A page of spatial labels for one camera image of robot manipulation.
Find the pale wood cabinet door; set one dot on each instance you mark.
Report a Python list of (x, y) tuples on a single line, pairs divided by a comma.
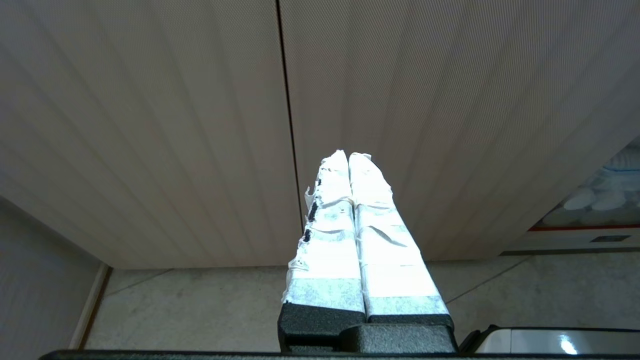
[(450, 120), (150, 130)]

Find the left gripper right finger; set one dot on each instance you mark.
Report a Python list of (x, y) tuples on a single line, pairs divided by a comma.
[(390, 260)]

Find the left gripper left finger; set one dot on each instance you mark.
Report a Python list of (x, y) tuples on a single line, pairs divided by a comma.
[(327, 260)]

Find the white skirting board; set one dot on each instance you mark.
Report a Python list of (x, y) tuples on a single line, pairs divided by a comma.
[(92, 305)]

